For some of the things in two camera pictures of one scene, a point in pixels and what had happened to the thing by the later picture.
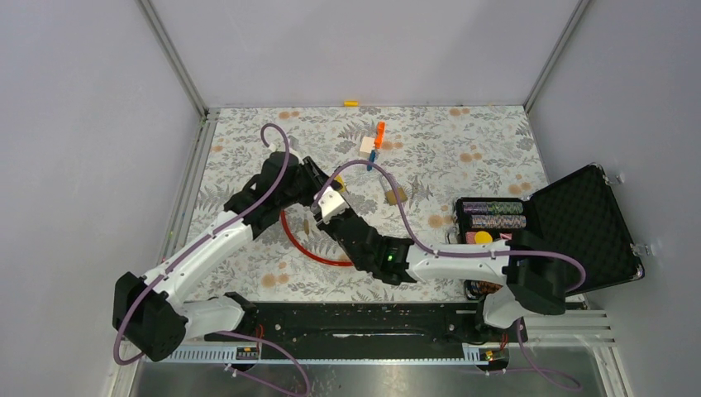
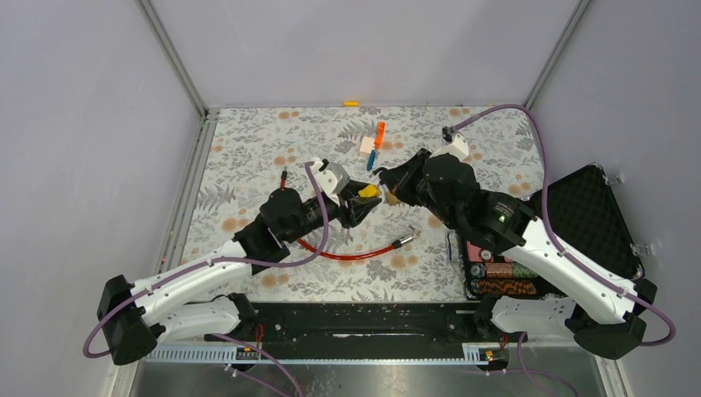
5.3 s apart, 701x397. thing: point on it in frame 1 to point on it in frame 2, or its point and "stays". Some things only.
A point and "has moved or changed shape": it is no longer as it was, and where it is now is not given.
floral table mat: x=397 y=170 stays
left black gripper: x=315 y=174 to x=356 y=208
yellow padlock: x=340 y=179 has moved or changed shape
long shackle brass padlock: x=390 y=195 stays
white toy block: x=366 y=146 stays
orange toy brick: x=379 y=141 stays
